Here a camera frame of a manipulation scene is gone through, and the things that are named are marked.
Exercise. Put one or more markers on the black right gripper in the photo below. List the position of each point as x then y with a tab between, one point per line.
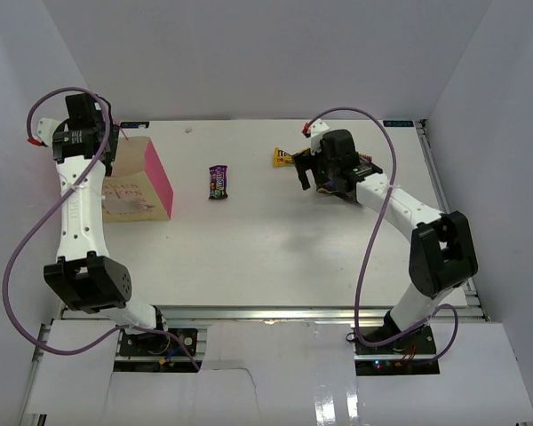
304	162

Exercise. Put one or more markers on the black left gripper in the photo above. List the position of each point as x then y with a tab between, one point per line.
114	130

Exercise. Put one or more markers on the yellow M&M packet back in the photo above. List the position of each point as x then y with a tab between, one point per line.
282	158

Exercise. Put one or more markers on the beige and pink paper bag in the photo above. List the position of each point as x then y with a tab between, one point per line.
138	188

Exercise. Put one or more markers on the purple M&M packet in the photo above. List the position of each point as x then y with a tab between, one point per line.
218	182

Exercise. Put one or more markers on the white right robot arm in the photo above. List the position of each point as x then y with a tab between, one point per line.
442	255

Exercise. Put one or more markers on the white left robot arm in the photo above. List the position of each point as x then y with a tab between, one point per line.
83	275

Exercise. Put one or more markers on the blue label back left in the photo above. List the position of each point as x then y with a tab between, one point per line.
134	124

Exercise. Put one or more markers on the blue label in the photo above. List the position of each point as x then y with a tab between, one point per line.
134	124
398	123

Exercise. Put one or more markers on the blue label back right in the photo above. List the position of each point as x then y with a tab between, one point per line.
398	123

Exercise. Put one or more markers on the white cardboard front panel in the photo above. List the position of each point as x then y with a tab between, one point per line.
287	374

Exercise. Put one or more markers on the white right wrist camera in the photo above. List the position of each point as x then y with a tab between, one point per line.
314	132

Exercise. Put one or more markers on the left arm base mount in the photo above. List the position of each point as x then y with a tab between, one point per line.
154	353

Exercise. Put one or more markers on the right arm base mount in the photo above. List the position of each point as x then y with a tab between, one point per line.
404	357

